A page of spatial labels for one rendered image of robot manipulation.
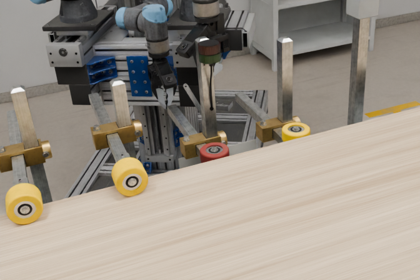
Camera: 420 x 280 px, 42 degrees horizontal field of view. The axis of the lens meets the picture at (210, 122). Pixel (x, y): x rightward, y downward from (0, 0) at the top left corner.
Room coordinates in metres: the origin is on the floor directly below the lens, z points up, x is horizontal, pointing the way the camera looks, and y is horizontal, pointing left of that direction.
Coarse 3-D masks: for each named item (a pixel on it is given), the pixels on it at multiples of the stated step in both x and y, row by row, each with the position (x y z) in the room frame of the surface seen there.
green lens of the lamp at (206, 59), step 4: (220, 52) 1.37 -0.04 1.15; (200, 56) 1.37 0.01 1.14; (204, 56) 1.36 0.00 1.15; (208, 56) 1.35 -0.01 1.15; (212, 56) 1.35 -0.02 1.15; (216, 56) 1.36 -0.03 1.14; (220, 56) 1.37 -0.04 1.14; (200, 60) 1.37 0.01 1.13; (204, 60) 1.36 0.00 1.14; (208, 60) 1.35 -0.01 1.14; (212, 60) 1.35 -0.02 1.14; (216, 60) 1.36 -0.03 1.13; (220, 60) 1.37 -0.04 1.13
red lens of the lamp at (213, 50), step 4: (220, 44) 1.38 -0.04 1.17; (200, 48) 1.36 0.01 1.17; (204, 48) 1.36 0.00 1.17; (208, 48) 1.35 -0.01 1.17; (212, 48) 1.35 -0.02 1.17; (216, 48) 1.36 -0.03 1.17; (220, 48) 1.38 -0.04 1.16; (200, 52) 1.37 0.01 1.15; (204, 52) 1.36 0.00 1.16; (208, 52) 1.35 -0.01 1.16; (212, 52) 1.35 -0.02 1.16; (216, 52) 1.36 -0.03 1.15
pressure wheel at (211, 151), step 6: (210, 144) 1.30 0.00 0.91; (216, 144) 1.30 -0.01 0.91; (222, 144) 1.30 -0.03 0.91; (204, 150) 1.28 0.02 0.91; (210, 150) 1.28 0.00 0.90; (216, 150) 1.27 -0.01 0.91; (222, 150) 1.27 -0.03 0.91; (228, 150) 1.27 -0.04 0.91; (204, 156) 1.25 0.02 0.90; (210, 156) 1.24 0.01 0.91; (216, 156) 1.24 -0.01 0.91; (222, 156) 1.24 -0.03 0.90
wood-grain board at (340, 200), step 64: (384, 128) 1.33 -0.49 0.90; (192, 192) 1.09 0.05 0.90; (256, 192) 1.07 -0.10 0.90; (320, 192) 1.05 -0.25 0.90; (384, 192) 1.03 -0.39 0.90; (0, 256) 0.91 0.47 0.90; (64, 256) 0.90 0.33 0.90; (128, 256) 0.88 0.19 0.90; (192, 256) 0.87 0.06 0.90; (256, 256) 0.85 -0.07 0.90; (320, 256) 0.84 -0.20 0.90; (384, 256) 0.82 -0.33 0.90
